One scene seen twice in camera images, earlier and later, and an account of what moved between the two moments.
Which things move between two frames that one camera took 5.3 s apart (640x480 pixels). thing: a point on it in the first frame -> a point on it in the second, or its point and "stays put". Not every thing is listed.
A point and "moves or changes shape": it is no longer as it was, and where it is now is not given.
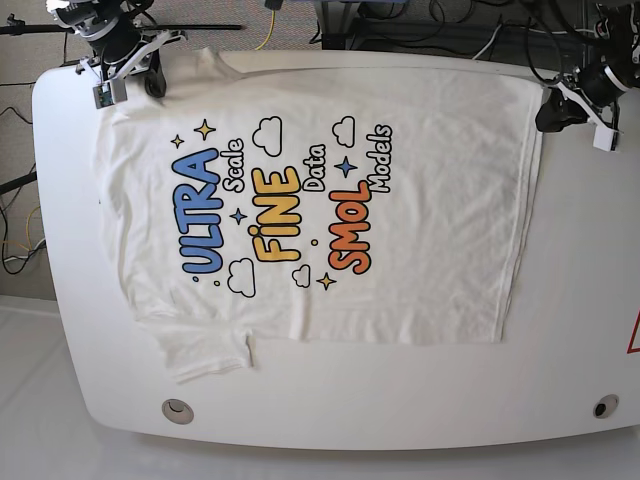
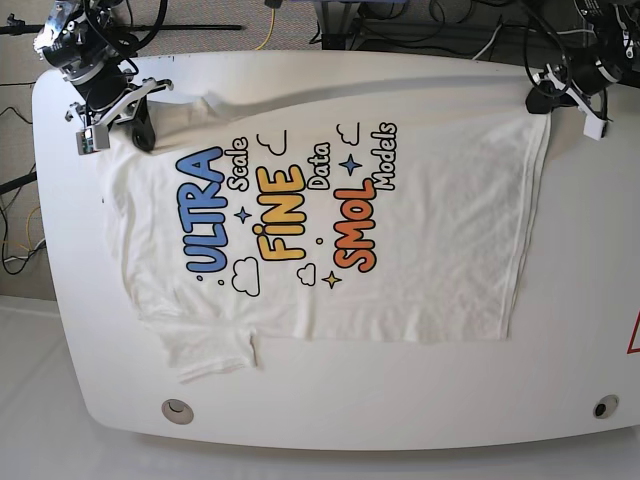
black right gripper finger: x=155 y=80 -> x=143 y=134
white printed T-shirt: x=318 y=206 moves or changes shape
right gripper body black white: x=139 y=59 -> x=121 y=111
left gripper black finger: x=557 y=112 -> x=542 y=99
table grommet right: x=605 y=406 stays put
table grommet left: x=177 y=412 stays put
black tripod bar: x=15 y=26 stays put
